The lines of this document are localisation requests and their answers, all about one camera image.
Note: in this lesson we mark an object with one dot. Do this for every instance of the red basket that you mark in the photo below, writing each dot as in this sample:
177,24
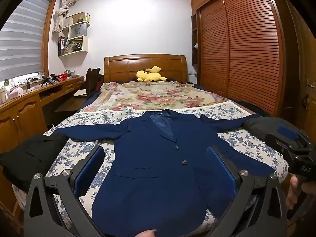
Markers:
62,77

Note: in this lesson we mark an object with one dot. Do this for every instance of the beige rose-print blanket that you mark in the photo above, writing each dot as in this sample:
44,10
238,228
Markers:
153,98

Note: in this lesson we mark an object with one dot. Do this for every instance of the black folded garment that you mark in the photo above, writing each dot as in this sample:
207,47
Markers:
27,158

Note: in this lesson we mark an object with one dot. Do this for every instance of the white wall shelf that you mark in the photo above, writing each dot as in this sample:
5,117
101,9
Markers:
82,44

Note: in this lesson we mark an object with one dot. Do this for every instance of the dark desk chair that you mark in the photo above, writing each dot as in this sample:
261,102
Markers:
92,81

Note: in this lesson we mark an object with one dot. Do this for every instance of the wooden desk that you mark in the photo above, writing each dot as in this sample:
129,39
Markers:
24,111

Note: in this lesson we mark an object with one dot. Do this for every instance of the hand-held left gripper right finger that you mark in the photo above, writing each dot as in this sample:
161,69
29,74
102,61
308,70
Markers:
222,172

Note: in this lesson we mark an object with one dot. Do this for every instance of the person's left hand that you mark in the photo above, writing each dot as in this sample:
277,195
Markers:
148,234

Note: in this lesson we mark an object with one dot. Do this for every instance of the person's right hand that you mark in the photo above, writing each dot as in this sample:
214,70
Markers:
292,192

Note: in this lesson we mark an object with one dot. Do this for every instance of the pink box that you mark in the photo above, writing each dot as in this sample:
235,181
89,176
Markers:
16,91

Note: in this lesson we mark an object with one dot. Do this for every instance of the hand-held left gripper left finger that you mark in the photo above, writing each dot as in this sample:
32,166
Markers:
90,170

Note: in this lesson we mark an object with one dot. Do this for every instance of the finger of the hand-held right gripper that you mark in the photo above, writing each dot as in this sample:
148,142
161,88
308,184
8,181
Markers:
287,132
274,140

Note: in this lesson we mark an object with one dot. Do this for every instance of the wooden window frame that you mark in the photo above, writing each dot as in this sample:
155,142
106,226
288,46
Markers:
48,37

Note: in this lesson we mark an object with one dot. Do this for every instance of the wooden door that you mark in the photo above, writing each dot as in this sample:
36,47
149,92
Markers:
298,54

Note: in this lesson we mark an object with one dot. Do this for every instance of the navy blue suit jacket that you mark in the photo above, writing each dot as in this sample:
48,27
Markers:
153,167

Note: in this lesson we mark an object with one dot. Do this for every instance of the tied beige curtain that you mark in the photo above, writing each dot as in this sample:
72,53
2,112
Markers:
61,14

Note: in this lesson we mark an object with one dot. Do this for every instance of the yellow plush toy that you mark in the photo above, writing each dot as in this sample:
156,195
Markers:
149,75

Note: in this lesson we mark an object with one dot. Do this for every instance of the dark grey folded garment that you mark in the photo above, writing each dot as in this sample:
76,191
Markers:
259,126

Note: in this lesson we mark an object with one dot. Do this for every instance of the wooden bed headboard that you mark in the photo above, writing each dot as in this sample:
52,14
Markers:
123,66

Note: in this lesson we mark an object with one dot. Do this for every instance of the black tripod gadget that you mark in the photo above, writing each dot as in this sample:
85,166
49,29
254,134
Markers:
49,79

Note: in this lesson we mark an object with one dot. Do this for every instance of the white paper bag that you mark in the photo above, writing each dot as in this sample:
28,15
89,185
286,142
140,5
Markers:
79,30

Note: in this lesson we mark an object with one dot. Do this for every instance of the grey window blind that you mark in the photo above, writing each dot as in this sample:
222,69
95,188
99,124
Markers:
19,42

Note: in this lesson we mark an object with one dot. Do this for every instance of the blue floral bed sheet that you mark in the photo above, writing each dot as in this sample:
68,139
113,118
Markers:
74,148

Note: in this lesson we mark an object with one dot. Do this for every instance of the wooden louvred wardrobe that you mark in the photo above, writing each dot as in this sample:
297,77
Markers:
242,49

